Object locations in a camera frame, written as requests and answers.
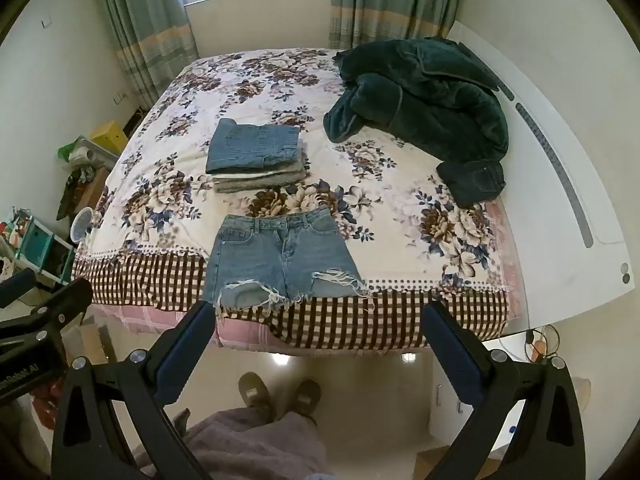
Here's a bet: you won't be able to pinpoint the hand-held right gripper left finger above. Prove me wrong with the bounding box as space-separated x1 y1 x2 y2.
50 300 217 480

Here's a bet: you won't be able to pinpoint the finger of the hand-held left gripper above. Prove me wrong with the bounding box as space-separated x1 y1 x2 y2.
0 269 37 309
0 278 94 344

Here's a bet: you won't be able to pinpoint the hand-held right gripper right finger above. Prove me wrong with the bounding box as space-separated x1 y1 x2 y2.
424 300 587 480

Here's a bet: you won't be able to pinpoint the frayed light denim shorts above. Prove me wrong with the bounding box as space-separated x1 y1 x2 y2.
202 207 374 317

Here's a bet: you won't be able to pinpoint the folded grey pants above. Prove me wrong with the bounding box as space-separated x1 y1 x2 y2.
213 159 307 195

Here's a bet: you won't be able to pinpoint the folded blue denim pants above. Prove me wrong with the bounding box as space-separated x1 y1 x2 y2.
206 118 301 174

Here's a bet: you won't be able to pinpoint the teal storage rack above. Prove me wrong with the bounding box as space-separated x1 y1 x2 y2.
0 215 77 287

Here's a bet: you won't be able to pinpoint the cardboard box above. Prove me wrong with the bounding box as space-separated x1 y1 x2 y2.
64 320 122 367

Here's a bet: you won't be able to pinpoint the white cabinet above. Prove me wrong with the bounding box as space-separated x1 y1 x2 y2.
429 329 592 461

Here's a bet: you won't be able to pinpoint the person's left shoe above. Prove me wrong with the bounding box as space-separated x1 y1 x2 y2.
238 372 276 421

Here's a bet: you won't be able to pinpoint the person's shoe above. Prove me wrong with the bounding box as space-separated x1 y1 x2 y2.
238 372 276 421
289 378 322 424

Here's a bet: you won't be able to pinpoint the wooden nightstand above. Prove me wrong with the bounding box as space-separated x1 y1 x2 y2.
55 166 111 222

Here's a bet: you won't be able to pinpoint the person's right shoe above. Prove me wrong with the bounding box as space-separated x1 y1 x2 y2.
289 378 322 424

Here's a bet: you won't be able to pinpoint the white headboard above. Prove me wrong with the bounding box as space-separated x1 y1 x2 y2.
444 19 632 332

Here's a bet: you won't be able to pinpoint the green plastic bag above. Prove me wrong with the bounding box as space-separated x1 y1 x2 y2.
57 135 89 162

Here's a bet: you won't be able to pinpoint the bed with floral sheet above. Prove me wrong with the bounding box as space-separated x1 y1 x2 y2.
72 47 525 357

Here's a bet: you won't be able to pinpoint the yellow box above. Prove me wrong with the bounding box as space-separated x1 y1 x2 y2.
89 120 126 154

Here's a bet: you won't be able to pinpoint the dark blue jeans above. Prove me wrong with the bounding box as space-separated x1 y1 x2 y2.
437 158 506 209

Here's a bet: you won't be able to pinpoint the dark green jacket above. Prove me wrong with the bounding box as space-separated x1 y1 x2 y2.
323 37 510 167

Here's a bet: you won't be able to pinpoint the green curtain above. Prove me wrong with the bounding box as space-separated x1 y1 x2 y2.
327 0 469 51
92 0 201 111

